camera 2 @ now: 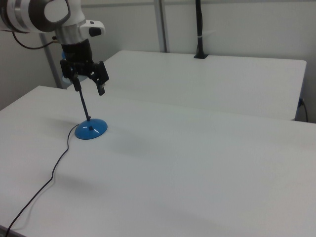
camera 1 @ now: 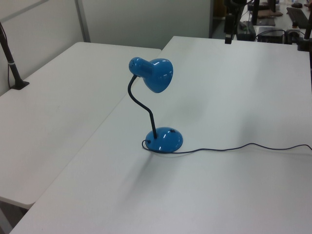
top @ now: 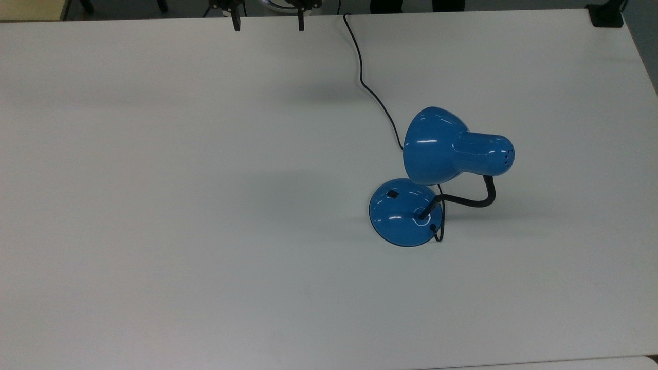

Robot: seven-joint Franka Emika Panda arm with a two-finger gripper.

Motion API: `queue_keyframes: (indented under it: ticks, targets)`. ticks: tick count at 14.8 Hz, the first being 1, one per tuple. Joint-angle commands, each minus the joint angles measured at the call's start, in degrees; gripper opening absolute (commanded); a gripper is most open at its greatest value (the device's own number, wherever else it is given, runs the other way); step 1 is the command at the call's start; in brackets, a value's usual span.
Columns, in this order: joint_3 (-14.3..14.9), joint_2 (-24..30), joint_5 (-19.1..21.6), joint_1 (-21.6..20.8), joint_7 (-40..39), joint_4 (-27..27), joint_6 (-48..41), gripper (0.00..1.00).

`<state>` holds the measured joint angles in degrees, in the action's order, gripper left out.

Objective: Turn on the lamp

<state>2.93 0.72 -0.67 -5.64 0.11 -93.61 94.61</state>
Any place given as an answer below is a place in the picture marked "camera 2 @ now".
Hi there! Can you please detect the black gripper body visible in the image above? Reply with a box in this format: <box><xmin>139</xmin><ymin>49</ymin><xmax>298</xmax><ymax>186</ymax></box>
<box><xmin>60</xmin><ymin>39</ymin><xmax>98</xmax><ymax>76</ymax></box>

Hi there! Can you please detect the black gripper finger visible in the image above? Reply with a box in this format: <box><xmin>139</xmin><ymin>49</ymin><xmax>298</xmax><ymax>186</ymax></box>
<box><xmin>60</xmin><ymin>62</ymin><xmax>82</xmax><ymax>92</ymax></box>
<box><xmin>89</xmin><ymin>61</ymin><xmax>110</xmax><ymax>96</ymax></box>

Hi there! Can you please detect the blue desk lamp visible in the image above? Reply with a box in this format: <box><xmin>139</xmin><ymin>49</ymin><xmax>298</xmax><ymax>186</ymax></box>
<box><xmin>60</xmin><ymin>50</ymin><xmax>109</xmax><ymax>140</ymax></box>

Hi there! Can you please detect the grey metal frame post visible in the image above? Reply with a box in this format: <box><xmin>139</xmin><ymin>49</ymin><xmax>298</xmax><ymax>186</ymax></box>
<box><xmin>39</xmin><ymin>33</ymin><xmax>63</xmax><ymax>89</ymax></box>
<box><xmin>154</xmin><ymin>0</ymin><xmax>171</xmax><ymax>53</ymax></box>

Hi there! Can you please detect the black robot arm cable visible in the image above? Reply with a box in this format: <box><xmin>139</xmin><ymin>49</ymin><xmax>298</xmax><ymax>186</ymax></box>
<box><xmin>12</xmin><ymin>31</ymin><xmax>62</xmax><ymax>49</ymax></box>

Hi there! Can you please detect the black lamp power cable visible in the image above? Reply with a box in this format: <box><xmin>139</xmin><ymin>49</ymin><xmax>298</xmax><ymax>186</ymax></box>
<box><xmin>4</xmin><ymin>123</ymin><xmax>81</xmax><ymax>237</ymax></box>

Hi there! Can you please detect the black camera pole with clamp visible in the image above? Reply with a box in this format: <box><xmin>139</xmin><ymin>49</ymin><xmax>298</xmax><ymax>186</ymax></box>
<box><xmin>193</xmin><ymin>0</ymin><xmax>216</xmax><ymax>60</ymax></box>

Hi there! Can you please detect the black cable beside table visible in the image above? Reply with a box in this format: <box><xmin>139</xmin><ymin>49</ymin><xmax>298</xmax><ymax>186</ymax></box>
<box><xmin>299</xmin><ymin>98</ymin><xmax>309</xmax><ymax>122</ymax></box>

